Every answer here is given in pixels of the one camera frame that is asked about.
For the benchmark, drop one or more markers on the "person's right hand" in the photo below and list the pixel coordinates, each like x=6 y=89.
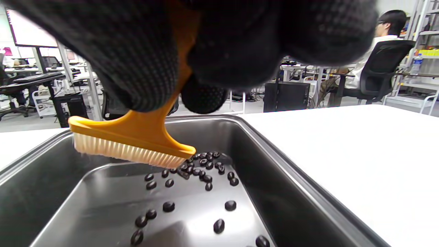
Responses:
x=103 y=51

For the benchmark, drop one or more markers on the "orange brush with pale bristles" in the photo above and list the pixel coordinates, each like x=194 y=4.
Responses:
x=137 y=130

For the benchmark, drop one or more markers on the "coffee beans group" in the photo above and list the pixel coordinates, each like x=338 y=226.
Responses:
x=168 y=206

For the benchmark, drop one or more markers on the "dark metal baking tray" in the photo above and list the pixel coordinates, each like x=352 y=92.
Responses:
x=267 y=192

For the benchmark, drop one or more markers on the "black computer tower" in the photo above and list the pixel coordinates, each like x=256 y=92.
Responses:
x=286 y=97
x=70 y=109

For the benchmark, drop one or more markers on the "large monitor screen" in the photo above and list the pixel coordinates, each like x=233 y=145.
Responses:
x=31 y=31

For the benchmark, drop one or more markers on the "small white cart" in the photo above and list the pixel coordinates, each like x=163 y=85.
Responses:
x=44 y=109

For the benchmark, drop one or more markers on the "black office chair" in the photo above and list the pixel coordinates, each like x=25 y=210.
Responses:
x=387 y=65

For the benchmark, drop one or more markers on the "clear plastic water bottle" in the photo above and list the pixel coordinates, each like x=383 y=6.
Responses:
x=416 y=65

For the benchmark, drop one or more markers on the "white metal shelf rack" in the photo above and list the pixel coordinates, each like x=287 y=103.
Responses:
x=422 y=85

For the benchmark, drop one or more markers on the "row of yellow packets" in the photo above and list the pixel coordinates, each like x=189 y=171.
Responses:
x=428 y=54

